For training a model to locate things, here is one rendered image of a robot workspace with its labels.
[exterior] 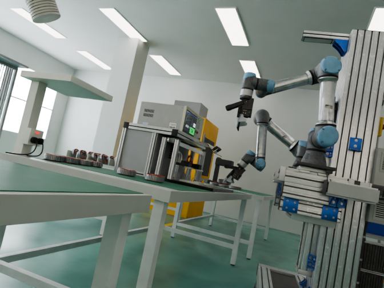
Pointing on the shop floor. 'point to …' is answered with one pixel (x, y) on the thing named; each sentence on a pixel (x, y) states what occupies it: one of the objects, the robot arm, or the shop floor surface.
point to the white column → (120, 94)
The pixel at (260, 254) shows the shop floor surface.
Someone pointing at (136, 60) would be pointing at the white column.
